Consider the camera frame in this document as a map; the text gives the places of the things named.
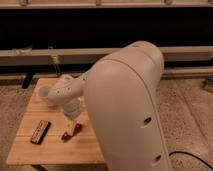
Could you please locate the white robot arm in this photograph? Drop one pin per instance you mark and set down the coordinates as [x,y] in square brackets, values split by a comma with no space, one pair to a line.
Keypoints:
[120,96]

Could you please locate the white plastic cup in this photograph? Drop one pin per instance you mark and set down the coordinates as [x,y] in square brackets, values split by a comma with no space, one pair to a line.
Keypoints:
[42,93]

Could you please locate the wooden table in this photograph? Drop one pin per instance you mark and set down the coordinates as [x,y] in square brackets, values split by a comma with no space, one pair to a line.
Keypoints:
[81,149]

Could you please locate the black candy bar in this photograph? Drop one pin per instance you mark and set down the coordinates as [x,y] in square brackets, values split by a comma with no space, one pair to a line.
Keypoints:
[40,132]

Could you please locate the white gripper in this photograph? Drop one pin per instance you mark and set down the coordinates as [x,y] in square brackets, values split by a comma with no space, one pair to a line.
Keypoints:
[72,110]

